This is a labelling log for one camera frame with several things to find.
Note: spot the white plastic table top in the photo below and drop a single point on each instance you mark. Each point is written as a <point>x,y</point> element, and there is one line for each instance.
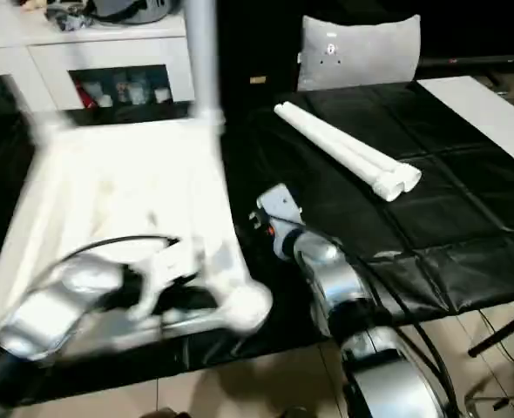
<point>126,209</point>

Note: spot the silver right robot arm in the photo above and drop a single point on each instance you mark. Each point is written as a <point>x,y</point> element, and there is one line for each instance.
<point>353,313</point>

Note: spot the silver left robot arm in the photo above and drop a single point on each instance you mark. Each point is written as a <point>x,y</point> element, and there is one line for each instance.
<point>57,305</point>

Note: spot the black work mat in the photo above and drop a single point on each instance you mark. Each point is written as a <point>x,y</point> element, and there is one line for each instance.
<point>431,226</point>

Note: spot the small red bottle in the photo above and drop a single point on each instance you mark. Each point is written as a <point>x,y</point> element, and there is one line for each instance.
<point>87,94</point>

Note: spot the black stand foot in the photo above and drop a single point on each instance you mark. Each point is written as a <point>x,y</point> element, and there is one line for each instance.
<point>501,333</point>

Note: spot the white cabinet with glass doors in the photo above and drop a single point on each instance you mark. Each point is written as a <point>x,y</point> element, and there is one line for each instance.
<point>83,52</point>

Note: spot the dark grey helmet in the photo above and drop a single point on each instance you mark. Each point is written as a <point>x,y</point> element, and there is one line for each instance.
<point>139,7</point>

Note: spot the dark clutter pile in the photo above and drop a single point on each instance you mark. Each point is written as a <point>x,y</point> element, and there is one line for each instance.
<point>65,13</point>

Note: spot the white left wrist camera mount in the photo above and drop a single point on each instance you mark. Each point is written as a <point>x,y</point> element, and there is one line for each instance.
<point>165,270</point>

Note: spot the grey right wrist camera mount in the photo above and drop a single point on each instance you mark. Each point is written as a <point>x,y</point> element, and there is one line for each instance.
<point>279,205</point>

